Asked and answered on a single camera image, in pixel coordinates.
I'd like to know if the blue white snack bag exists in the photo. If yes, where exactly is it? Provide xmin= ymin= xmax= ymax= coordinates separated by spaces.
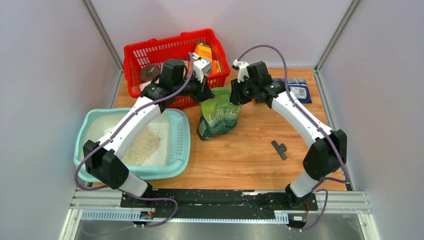
xmin=255 ymin=78 xmax=313 ymax=104

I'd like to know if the black bag clip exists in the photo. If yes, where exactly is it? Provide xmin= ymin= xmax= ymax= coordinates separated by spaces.
xmin=271 ymin=140 xmax=287 ymax=161

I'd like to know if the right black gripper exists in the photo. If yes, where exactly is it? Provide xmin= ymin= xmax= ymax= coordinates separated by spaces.
xmin=229 ymin=77 xmax=258 ymax=107

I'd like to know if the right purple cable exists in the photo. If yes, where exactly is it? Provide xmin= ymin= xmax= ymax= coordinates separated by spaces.
xmin=236 ymin=44 xmax=350 ymax=232

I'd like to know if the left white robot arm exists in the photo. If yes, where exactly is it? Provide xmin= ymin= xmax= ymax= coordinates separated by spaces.
xmin=77 ymin=58 xmax=214 ymax=208

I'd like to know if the red plastic shopping basket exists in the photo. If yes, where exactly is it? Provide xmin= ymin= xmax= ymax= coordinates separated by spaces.
xmin=123 ymin=28 xmax=230 ymax=99

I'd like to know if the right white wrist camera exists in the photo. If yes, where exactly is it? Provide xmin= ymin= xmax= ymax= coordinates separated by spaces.
xmin=232 ymin=59 xmax=250 ymax=83

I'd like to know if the orange green sponge pack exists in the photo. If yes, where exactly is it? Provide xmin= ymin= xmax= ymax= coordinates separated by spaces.
xmin=194 ymin=42 xmax=214 ymax=62

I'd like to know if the green litter bag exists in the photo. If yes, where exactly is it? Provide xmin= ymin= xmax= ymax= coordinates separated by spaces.
xmin=196 ymin=87 xmax=242 ymax=141

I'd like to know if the brown round box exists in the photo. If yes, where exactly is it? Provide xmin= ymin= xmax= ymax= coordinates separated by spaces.
xmin=140 ymin=64 xmax=161 ymax=83

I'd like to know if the beige cat litter pile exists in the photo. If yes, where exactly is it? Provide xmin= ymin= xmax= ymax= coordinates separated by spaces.
xmin=122 ymin=126 xmax=162 ymax=166

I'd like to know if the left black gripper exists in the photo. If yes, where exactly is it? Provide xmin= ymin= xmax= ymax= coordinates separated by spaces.
xmin=172 ymin=70 xmax=215 ymax=104

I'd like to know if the teal plastic litter box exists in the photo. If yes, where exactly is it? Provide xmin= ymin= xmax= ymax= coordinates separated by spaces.
xmin=73 ymin=108 xmax=191 ymax=180

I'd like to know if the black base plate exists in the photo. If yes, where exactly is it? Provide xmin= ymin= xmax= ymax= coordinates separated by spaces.
xmin=120 ymin=188 xmax=318 ymax=220

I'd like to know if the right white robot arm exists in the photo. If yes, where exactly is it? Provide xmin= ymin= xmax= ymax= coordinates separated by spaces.
xmin=230 ymin=60 xmax=347 ymax=210

